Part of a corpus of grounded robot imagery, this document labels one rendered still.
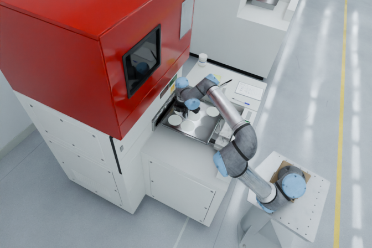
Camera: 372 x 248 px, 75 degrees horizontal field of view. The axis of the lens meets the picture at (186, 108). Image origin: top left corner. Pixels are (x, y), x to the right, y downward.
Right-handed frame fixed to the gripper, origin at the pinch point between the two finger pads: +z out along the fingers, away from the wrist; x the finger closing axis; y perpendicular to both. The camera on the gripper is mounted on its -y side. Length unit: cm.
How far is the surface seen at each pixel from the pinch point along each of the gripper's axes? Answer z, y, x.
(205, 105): 14.7, -3.3, -25.3
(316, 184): 25, -91, -3
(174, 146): 17.2, 3.2, 15.0
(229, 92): 11.0, -16.4, -41.6
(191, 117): 12.4, 1.2, -9.6
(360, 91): 142, -164, -232
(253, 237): 102, -73, 28
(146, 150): 14.8, 18.3, 26.5
